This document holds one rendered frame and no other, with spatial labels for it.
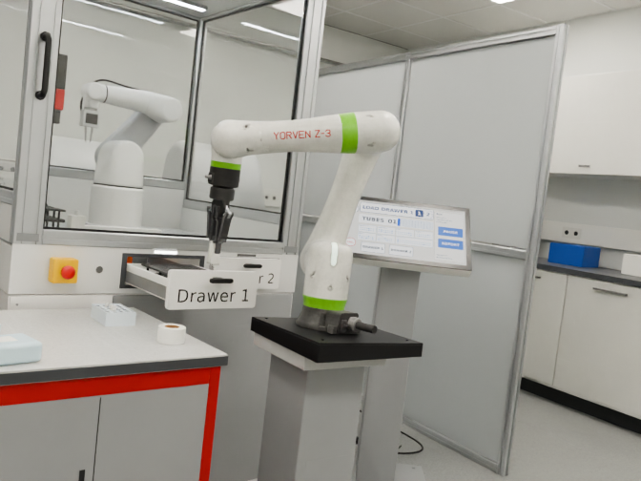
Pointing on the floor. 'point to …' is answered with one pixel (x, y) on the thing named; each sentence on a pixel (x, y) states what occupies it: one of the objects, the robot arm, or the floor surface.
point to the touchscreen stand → (387, 385)
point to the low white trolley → (106, 402)
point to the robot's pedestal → (309, 416)
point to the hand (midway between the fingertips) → (214, 253)
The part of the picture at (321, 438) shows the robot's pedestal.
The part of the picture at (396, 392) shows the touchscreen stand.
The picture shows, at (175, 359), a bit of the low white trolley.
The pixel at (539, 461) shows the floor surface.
